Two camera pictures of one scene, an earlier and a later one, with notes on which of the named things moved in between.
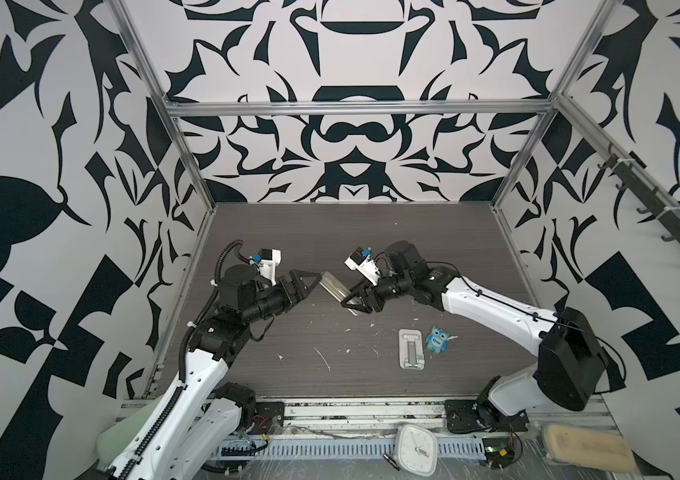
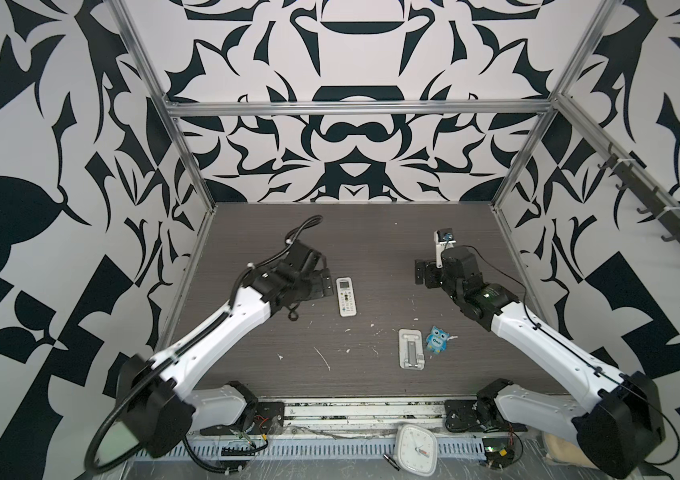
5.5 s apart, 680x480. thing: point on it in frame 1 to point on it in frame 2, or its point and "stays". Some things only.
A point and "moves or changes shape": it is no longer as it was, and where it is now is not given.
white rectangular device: x=411 y=351 stays
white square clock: x=416 y=449 stays
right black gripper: x=366 y=294 to x=431 y=280
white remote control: x=337 y=289 moves or changes shape
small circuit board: x=499 y=451 stays
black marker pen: x=391 y=461 stays
